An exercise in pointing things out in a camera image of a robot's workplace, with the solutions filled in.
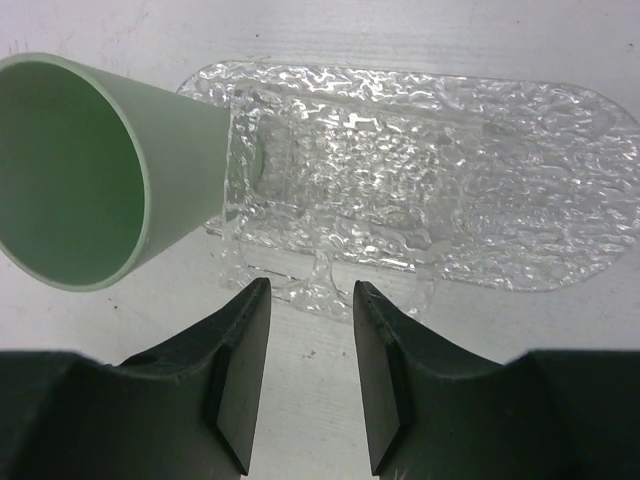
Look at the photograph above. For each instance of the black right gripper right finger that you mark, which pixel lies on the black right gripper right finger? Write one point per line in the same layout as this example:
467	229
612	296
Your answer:
434	410

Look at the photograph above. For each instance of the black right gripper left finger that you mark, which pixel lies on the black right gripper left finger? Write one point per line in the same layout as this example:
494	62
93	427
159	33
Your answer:
183	409

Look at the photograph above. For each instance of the small clear textured tray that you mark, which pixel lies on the small clear textured tray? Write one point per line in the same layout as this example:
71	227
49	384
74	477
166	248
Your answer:
322	191

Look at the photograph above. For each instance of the large clear textured tray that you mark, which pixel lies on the large clear textured tray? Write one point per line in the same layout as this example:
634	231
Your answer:
548	191

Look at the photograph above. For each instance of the green plastic cup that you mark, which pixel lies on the green plastic cup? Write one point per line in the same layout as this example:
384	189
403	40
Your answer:
101	173

